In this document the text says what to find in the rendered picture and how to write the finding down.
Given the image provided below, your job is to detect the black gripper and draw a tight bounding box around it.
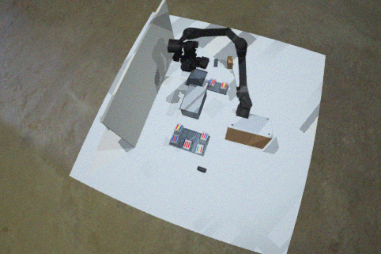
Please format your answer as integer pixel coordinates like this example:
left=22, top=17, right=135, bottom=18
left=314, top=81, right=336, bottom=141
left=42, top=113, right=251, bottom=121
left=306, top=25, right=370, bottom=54
left=172, top=51, right=209, bottom=70

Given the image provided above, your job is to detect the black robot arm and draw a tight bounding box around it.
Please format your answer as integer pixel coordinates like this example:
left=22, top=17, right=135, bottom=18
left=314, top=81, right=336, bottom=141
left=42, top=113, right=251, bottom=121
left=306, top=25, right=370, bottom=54
left=168, top=27, right=252, bottom=119

